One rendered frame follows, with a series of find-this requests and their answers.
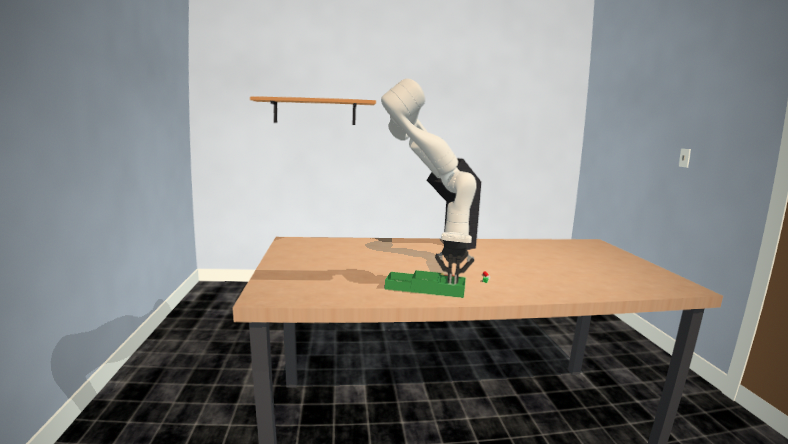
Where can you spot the green bins with labels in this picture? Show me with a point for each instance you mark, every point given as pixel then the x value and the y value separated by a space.
pixel 425 282

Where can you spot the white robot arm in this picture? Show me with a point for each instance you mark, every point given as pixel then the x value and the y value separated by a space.
pixel 400 102

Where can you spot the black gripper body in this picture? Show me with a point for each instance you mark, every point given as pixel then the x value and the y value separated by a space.
pixel 450 246

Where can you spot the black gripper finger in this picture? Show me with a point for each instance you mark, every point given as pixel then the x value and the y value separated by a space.
pixel 470 260
pixel 448 269

